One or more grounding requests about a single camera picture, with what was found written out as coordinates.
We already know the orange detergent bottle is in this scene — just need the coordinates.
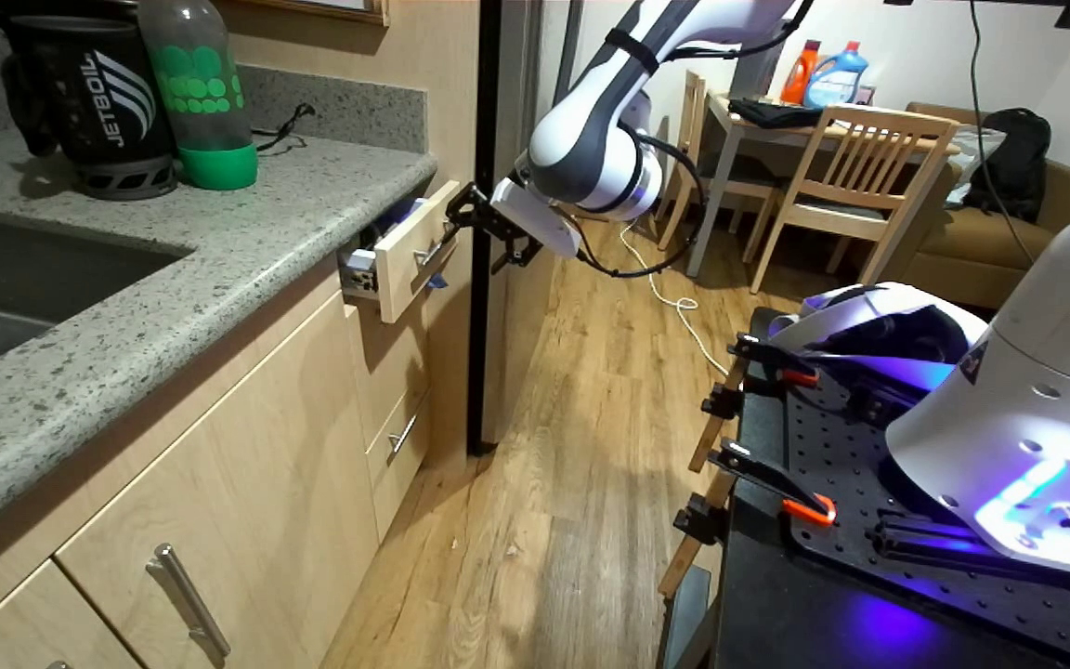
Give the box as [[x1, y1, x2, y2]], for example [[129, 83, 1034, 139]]
[[780, 37, 826, 113]]

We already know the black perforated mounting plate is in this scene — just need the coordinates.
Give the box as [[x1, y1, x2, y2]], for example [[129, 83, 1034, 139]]
[[712, 374, 1070, 669]]

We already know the wooden drawer with metal handle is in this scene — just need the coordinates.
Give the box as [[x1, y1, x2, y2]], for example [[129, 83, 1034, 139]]
[[337, 180, 472, 328]]

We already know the wooden cabinet door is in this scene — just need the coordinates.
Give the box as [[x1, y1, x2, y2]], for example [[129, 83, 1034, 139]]
[[0, 554, 141, 669], [54, 294, 382, 669]]

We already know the white extension cord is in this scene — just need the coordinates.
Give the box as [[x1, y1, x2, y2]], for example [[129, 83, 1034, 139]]
[[619, 226, 734, 384]]

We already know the black orange bar clamp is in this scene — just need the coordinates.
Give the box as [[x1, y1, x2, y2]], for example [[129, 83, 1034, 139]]
[[673, 440, 842, 550], [697, 331, 826, 425]]

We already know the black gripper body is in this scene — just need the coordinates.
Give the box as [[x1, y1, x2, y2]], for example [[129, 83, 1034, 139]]
[[469, 198, 525, 253]]

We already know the dark gray monitor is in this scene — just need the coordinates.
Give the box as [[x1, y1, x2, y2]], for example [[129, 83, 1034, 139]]
[[732, 33, 799, 104]]

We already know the stainless steel refrigerator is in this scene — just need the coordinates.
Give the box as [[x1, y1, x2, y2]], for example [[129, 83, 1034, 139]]
[[465, 0, 586, 456]]

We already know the black Jetboil cooking pot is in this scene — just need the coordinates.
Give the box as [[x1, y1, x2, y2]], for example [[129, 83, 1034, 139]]
[[0, 0, 183, 200]]

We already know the black flat bag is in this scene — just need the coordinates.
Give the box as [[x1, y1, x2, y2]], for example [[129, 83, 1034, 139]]
[[728, 97, 826, 129]]

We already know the stainless steel sink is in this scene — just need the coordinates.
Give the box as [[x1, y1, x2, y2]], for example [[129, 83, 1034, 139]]
[[0, 206, 197, 387]]

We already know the wooden dining table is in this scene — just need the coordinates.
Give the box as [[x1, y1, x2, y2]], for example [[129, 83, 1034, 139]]
[[687, 93, 973, 278]]

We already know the wooden slat back chair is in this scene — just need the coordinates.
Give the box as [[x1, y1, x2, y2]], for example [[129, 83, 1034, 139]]
[[752, 104, 962, 296]]

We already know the wooden cabinet end panel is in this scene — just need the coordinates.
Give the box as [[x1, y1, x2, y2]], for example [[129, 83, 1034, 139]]
[[229, 0, 483, 483]]

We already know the tan sofa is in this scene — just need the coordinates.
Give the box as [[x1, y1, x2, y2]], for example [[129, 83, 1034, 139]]
[[890, 104, 1070, 313]]

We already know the green soda bottle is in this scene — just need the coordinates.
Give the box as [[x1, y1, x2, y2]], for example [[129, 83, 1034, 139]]
[[136, 0, 265, 192]]

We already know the tall wooden drawer front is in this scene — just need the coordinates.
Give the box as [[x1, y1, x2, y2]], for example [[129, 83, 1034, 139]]
[[359, 315, 439, 544]]

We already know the blue foil box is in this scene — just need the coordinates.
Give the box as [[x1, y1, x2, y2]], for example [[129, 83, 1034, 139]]
[[382, 191, 423, 233]]

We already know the black backpack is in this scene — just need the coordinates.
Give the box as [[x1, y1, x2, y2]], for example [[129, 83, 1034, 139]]
[[960, 109, 1056, 226]]

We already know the wooden wall frame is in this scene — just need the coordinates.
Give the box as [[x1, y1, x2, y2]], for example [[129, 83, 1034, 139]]
[[217, 0, 392, 29]]

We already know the blue translucent liquid bottle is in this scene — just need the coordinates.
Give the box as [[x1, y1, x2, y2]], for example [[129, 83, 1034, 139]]
[[806, 41, 873, 113]]

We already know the black countertop cable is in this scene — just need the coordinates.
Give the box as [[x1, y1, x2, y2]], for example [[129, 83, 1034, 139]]
[[250, 99, 323, 160]]

